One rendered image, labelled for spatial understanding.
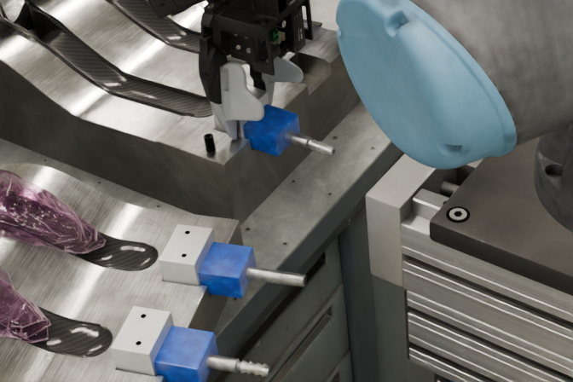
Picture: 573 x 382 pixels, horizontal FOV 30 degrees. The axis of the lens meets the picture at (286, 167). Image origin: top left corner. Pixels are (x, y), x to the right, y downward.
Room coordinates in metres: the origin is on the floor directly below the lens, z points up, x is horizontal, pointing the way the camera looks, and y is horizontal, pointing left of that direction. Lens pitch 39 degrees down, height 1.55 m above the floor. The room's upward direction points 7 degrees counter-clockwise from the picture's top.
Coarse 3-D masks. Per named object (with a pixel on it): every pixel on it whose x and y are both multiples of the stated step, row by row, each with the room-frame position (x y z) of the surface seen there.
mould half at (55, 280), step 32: (64, 192) 0.83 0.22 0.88; (96, 192) 0.84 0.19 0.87; (96, 224) 0.80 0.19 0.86; (128, 224) 0.80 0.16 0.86; (160, 224) 0.80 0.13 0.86; (192, 224) 0.79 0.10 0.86; (224, 224) 0.79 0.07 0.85; (0, 256) 0.74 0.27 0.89; (32, 256) 0.75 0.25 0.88; (64, 256) 0.76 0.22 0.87; (32, 288) 0.71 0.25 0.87; (64, 288) 0.72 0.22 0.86; (96, 288) 0.72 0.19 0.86; (128, 288) 0.72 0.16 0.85; (160, 288) 0.71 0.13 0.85; (192, 288) 0.70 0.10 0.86; (96, 320) 0.68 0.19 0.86; (192, 320) 0.67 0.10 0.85; (0, 352) 0.64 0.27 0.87; (32, 352) 0.65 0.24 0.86
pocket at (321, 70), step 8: (296, 56) 1.02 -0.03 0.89; (304, 56) 1.02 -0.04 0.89; (312, 56) 1.01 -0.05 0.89; (296, 64) 1.02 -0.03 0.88; (304, 64) 1.02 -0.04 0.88; (312, 64) 1.01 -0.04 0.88; (320, 64) 1.01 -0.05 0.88; (328, 64) 1.00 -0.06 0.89; (304, 72) 1.02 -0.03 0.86; (312, 72) 1.01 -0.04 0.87; (320, 72) 1.01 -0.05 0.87; (328, 72) 1.00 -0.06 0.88; (304, 80) 1.01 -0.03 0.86; (312, 80) 1.00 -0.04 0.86; (320, 80) 0.98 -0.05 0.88; (312, 88) 0.97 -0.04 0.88
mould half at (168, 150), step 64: (64, 0) 1.13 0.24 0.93; (0, 64) 1.03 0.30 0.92; (64, 64) 1.04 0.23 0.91; (128, 64) 1.05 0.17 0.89; (192, 64) 1.04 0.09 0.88; (0, 128) 1.05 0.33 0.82; (64, 128) 0.98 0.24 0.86; (128, 128) 0.93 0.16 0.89; (192, 128) 0.90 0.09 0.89; (320, 128) 0.97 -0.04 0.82; (192, 192) 0.87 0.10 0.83; (256, 192) 0.87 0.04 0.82
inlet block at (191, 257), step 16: (176, 240) 0.74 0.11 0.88; (192, 240) 0.74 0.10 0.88; (208, 240) 0.74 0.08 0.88; (160, 256) 0.72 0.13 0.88; (176, 256) 0.72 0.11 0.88; (192, 256) 0.72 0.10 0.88; (208, 256) 0.73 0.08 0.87; (224, 256) 0.73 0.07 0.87; (240, 256) 0.72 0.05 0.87; (176, 272) 0.71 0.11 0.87; (192, 272) 0.71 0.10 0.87; (208, 272) 0.71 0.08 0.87; (224, 272) 0.71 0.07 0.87; (240, 272) 0.70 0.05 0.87; (256, 272) 0.71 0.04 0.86; (272, 272) 0.71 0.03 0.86; (288, 272) 0.70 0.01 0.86; (208, 288) 0.71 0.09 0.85; (224, 288) 0.70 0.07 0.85; (240, 288) 0.70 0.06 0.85
